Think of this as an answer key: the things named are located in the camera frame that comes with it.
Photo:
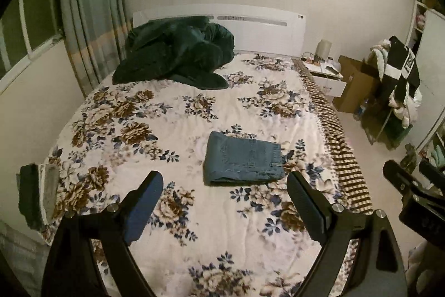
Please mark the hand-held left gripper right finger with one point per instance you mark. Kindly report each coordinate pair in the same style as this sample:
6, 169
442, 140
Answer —
306, 210

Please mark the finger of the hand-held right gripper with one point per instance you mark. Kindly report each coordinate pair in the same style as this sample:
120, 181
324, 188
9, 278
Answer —
399, 178
433, 175

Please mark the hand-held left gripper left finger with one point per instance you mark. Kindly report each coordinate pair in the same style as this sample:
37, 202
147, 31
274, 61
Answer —
144, 210

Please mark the blue denim pants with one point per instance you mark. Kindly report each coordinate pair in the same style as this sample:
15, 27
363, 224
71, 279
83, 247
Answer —
243, 157

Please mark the dark shoes pair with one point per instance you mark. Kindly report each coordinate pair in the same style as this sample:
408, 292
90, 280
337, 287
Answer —
410, 154

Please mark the dark metal chair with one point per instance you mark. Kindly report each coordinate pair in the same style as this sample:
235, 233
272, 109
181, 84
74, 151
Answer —
382, 123

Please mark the brown checkered bed sheet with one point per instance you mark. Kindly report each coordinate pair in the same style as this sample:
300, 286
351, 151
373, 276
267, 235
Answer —
340, 151

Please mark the chair with clothes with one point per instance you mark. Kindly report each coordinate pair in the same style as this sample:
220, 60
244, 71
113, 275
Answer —
405, 109

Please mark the plastic bottle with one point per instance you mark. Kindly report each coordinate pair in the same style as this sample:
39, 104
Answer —
361, 109

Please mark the floral bed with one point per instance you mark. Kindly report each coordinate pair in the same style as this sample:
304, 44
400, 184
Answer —
173, 130

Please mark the folded white grey cloth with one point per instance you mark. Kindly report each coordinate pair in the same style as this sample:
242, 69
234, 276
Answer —
50, 189

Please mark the white wardrobe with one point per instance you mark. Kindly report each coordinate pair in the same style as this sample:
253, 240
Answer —
431, 74

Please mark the brown cardboard box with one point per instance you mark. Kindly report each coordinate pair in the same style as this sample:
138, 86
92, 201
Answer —
354, 84

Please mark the black white striped jacket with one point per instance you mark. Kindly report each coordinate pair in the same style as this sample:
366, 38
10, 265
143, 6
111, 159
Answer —
399, 67

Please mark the folded dark cloth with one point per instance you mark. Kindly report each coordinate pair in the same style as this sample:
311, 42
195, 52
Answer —
29, 192

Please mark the white nightstand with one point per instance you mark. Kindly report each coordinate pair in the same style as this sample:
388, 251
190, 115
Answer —
328, 77

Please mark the striped grey cloth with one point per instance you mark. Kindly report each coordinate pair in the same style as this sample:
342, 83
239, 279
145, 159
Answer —
21, 258

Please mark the beige cylinder table lamp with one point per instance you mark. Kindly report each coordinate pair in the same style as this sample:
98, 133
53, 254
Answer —
323, 50

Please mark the dark green quilt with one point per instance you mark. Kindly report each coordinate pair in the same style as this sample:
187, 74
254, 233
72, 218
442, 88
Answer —
173, 53

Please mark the white bed headboard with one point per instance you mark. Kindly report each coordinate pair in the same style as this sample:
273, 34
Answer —
250, 25

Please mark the grey green curtain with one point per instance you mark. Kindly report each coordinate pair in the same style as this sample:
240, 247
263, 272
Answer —
90, 4

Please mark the white framed window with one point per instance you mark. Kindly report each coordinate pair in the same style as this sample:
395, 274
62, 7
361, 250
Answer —
27, 29

